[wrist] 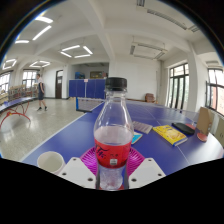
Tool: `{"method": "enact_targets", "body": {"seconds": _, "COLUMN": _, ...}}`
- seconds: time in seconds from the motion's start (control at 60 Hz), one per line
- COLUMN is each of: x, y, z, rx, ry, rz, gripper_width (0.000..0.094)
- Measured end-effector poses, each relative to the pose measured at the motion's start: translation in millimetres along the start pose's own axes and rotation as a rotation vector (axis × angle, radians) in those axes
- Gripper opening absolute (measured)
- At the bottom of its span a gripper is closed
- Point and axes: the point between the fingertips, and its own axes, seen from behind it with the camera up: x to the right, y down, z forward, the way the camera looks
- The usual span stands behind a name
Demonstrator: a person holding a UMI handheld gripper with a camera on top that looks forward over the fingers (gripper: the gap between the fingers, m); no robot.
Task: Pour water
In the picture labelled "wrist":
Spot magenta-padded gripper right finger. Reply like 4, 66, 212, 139
125, 146, 167, 190

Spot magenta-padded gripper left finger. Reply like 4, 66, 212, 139
57, 146, 100, 190

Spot clear red-labelled drink bottle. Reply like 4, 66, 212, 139
93, 77, 135, 191

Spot white cup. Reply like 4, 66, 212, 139
36, 150, 66, 176

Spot colourful thin book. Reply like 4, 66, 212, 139
130, 131, 144, 145

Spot yellow book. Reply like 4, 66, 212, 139
152, 124, 189, 147

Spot grey booklet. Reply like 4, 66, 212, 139
132, 120, 154, 135

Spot black paddle case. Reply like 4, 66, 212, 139
171, 122, 196, 136

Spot table tennis net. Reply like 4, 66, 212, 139
75, 96, 105, 113

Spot brown armchair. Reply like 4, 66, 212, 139
144, 92, 157, 103

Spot brown cardboard box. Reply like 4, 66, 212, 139
195, 106, 214, 136

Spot white cabinet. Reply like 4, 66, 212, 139
213, 116, 224, 148

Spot dark brown door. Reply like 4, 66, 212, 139
55, 69, 64, 99

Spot person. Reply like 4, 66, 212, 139
35, 73, 48, 112

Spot red-legged table tennis table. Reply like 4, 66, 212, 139
0, 96, 36, 129

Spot shelf unit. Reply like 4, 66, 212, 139
0, 84, 38, 105

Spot ceiling lights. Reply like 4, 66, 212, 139
2, 15, 94, 71

